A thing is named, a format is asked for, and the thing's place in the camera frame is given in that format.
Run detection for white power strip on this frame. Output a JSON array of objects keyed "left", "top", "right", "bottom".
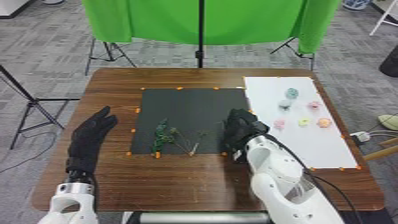
[{"left": 348, "top": 131, "right": 374, "bottom": 143}]

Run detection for green sprig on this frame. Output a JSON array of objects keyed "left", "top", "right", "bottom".
[{"left": 150, "top": 117, "right": 174, "bottom": 155}]

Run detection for white sheet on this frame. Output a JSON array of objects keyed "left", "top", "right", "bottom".
[{"left": 241, "top": 76, "right": 362, "bottom": 170}]

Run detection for black backdrop stand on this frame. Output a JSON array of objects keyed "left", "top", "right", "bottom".
[
  {"left": 83, "top": 37, "right": 138, "bottom": 77},
  {"left": 268, "top": 36, "right": 317, "bottom": 72}
]

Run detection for white flower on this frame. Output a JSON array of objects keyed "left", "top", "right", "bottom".
[{"left": 277, "top": 99, "right": 294, "bottom": 112}]

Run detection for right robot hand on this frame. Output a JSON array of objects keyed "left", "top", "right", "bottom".
[{"left": 220, "top": 108, "right": 271, "bottom": 155}]

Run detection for black cable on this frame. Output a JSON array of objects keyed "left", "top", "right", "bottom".
[{"left": 262, "top": 133, "right": 364, "bottom": 224}]

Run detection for blue flower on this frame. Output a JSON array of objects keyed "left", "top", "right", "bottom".
[{"left": 284, "top": 87, "right": 300, "bottom": 100}]

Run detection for black tripod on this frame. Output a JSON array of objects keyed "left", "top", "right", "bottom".
[{"left": 0, "top": 64, "right": 81, "bottom": 151}]

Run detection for pale grey bar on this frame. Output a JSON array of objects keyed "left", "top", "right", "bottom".
[{"left": 126, "top": 211, "right": 271, "bottom": 224}]

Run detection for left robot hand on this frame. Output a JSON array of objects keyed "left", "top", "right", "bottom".
[{"left": 63, "top": 105, "right": 120, "bottom": 174}]

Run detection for dark mat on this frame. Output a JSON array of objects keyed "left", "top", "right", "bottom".
[{"left": 127, "top": 87, "right": 250, "bottom": 156}]

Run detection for pink flower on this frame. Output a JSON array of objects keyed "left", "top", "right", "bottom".
[{"left": 305, "top": 100, "right": 325, "bottom": 113}]

